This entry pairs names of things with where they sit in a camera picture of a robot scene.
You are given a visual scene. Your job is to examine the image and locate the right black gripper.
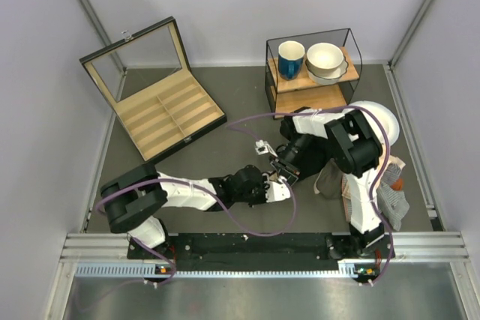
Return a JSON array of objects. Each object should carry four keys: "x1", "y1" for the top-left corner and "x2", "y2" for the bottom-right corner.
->
[{"x1": 269, "y1": 133, "x2": 314, "y2": 187}]

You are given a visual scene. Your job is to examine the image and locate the black underwear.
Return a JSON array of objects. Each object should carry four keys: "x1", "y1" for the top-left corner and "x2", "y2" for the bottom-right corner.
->
[{"x1": 296, "y1": 134, "x2": 332, "y2": 181}]

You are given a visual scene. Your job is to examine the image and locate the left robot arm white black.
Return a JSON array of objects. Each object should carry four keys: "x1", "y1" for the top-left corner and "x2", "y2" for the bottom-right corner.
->
[{"x1": 100, "y1": 165, "x2": 269, "y2": 258}]

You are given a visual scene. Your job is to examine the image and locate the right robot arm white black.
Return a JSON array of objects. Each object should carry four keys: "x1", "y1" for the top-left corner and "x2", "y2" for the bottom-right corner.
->
[{"x1": 269, "y1": 105, "x2": 390, "y2": 259}]

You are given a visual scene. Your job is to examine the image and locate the grey underwear white band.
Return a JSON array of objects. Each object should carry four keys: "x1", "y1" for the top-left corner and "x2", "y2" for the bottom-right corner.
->
[{"x1": 313, "y1": 160, "x2": 343, "y2": 200}]

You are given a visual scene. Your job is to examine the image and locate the striped grey underwear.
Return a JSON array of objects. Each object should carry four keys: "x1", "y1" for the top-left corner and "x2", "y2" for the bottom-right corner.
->
[{"x1": 376, "y1": 158, "x2": 410, "y2": 231}]

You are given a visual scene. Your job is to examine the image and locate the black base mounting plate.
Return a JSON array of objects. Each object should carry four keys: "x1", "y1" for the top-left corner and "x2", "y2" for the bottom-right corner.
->
[{"x1": 127, "y1": 232, "x2": 391, "y2": 272}]

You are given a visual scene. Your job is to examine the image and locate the white scalloped dish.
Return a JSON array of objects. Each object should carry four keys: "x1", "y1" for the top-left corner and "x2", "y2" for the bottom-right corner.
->
[{"x1": 306, "y1": 61, "x2": 349, "y2": 85}]

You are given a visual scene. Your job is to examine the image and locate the white round plate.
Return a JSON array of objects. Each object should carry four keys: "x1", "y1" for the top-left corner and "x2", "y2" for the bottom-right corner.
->
[{"x1": 351, "y1": 100, "x2": 401, "y2": 145}]

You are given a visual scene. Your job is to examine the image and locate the blue ceramic mug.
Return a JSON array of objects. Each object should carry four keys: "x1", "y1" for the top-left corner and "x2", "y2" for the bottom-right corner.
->
[{"x1": 278, "y1": 40, "x2": 305, "y2": 80}]

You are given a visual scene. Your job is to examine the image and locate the cream ceramic bowl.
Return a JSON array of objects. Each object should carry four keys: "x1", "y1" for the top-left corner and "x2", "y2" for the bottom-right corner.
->
[{"x1": 307, "y1": 43, "x2": 344, "y2": 76}]

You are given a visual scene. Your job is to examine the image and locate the black compartment box glass lid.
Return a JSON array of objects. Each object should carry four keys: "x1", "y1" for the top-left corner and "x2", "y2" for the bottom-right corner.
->
[{"x1": 79, "y1": 16, "x2": 227, "y2": 163}]

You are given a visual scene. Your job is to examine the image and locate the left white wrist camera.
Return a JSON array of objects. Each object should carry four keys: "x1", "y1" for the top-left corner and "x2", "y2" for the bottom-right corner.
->
[{"x1": 265, "y1": 181, "x2": 291, "y2": 203}]

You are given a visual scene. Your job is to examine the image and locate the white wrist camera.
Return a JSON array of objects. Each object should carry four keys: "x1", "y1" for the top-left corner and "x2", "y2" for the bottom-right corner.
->
[
  {"x1": 255, "y1": 140, "x2": 271, "y2": 155},
  {"x1": 265, "y1": 181, "x2": 291, "y2": 203}
]

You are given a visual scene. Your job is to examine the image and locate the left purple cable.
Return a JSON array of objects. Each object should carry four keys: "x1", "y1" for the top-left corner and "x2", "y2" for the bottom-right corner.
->
[{"x1": 95, "y1": 177, "x2": 298, "y2": 286}]

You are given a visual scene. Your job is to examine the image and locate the purple cable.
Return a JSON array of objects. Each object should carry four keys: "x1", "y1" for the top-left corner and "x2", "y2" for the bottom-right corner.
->
[
  {"x1": 228, "y1": 106, "x2": 394, "y2": 286},
  {"x1": 95, "y1": 177, "x2": 298, "y2": 286}
]

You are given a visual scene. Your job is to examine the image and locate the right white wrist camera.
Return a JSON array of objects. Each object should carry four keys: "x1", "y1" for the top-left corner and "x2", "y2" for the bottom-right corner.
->
[{"x1": 255, "y1": 140, "x2": 271, "y2": 155}]

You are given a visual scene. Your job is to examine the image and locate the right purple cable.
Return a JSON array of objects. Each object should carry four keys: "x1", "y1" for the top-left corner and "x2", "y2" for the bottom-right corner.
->
[{"x1": 228, "y1": 106, "x2": 394, "y2": 286}]

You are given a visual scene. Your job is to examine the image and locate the black wire wooden shelf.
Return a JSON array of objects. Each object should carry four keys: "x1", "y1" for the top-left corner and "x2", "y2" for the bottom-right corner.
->
[{"x1": 265, "y1": 28, "x2": 363, "y2": 113}]

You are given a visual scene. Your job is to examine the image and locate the grey slotted cable duct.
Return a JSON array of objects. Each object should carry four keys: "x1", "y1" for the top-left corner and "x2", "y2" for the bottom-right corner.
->
[{"x1": 75, "y1": 261, "x2": 358, "y2": 279}]

